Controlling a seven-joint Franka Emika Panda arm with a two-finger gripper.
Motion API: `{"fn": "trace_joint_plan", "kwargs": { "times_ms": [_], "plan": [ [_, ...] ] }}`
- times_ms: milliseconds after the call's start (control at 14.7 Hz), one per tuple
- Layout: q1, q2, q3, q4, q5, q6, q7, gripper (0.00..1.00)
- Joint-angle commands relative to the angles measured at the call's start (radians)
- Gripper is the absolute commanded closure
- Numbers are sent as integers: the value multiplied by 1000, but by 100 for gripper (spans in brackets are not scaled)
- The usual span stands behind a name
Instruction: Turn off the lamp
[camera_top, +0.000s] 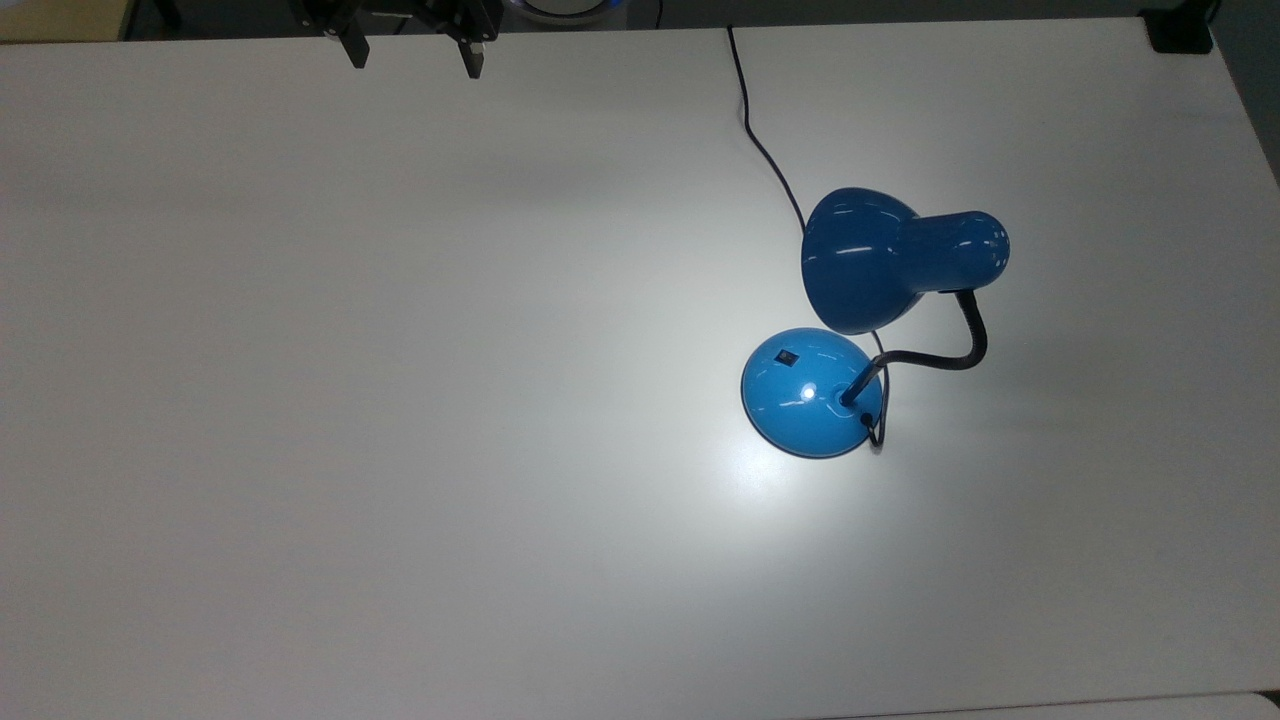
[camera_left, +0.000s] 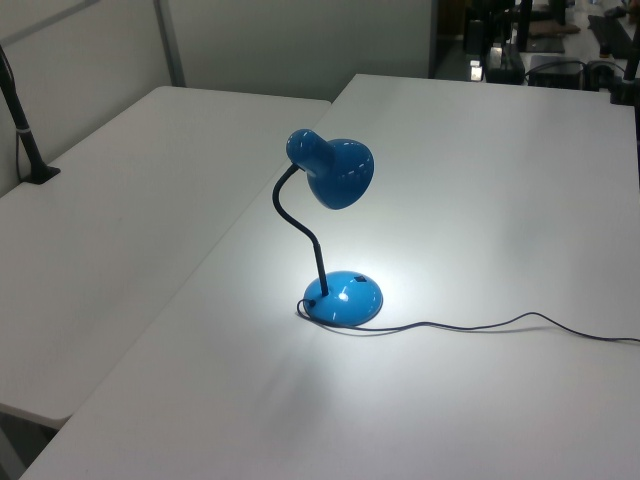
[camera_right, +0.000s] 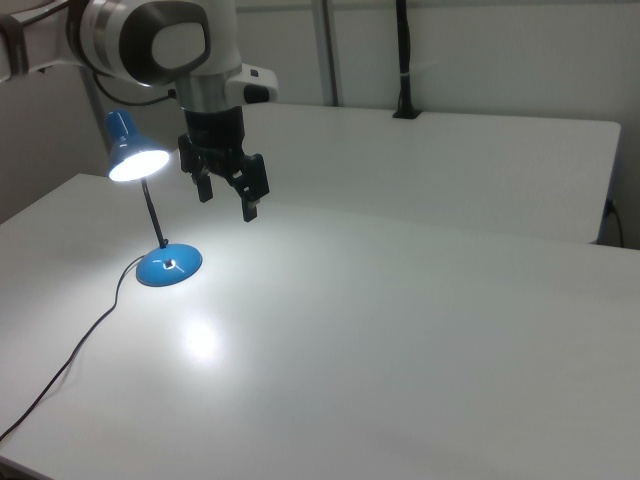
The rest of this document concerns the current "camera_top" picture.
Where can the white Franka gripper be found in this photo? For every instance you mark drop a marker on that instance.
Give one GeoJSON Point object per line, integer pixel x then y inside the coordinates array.
{"type": "Point", "coordinates": [400, 8]}

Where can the black clamp block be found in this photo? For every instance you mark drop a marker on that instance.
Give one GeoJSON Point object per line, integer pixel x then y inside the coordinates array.
{"type": "Point", "coordinates": [1180, 32]}

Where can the blue gooseneck desk lamp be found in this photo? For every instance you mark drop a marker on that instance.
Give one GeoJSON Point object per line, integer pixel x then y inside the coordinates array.
{"type": "Point", "coordinates": [860, 260]}

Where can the round white blue-rimmed object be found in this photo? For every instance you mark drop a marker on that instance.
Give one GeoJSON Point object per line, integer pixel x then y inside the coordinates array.
{"type": "Point", "coordinates": [565, 10]}

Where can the yellowish wooden board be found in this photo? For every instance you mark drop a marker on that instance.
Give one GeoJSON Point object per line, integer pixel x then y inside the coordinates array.
{"type": "Point", "coordinates": [60, 18]}

